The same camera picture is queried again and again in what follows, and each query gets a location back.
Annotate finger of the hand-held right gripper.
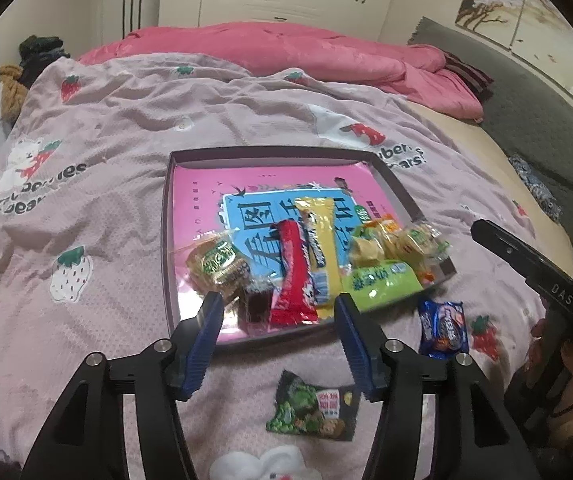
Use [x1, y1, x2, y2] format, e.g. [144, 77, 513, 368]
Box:
[470, 219, 538, 282]

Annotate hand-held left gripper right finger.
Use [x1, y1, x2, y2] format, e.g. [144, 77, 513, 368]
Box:
[333, 292, 542, 480]

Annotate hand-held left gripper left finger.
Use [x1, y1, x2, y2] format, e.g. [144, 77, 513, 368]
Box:
[19, 291, 226, 480]

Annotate dark brown small snack packet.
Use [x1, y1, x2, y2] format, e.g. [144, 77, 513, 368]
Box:
[239, 287, 274, 331]

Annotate green label snack packet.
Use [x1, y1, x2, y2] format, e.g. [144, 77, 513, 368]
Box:
[342, 260, 424, 313]

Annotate dark green snack packet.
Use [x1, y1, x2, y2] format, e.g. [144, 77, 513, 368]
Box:
[265, 370, 359, 442]

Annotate clear packet of tan pastries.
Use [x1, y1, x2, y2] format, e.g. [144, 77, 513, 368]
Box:
[391, 222, 453, 281]

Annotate round cake packet green label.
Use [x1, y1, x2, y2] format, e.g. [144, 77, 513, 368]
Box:
[184, 232, 252, 301]

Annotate blue cookie packet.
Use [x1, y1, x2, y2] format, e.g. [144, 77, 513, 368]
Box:
[416, 299, 469, 361]

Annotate red long snack packet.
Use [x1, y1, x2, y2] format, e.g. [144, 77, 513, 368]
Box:
[269, 220, 319, 328]

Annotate pale clear snack packet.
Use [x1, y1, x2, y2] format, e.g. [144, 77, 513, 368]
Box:
[349, 222, 392, 268]

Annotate yellow long snack packet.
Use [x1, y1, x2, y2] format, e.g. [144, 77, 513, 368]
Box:
[293, 196, 347, 323]

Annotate pink box lid tray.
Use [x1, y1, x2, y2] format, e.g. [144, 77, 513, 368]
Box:
[159, 146, 454, 357]

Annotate dark patterned cloth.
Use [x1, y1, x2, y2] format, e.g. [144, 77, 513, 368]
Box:
[509, 154, 564, 223]

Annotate beige bed sheet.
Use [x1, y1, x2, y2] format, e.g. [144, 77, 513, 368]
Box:
[406, 102, 522, 176]

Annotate grey padded headboard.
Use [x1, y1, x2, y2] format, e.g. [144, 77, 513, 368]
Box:
[406, 16, 573, 221]

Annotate pink book blue label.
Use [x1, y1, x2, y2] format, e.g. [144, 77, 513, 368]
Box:
[174, 162, 417, 346]

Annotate dark striped pillow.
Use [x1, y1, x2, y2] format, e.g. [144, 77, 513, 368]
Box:
[441, 51, 496, 101]

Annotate pink strawberry printed blanket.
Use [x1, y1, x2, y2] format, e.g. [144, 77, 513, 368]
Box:
[0, 54, 573, 480]

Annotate pink quilt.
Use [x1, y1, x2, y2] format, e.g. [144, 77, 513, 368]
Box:
[76, 22, 484, 121]

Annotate yellow knitted cloth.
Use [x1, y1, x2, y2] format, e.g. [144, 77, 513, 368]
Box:
[0, 65, 30, 126]

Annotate dark clothes pile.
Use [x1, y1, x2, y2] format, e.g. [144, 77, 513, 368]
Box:
[19, 35, 72, 88]

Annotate tree blossom wall mural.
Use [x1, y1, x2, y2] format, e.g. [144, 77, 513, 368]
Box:
[453, 0, 573, 116]

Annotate dark hanging straps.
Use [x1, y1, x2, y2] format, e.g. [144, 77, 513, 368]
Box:
[122, 0, 142, 36]

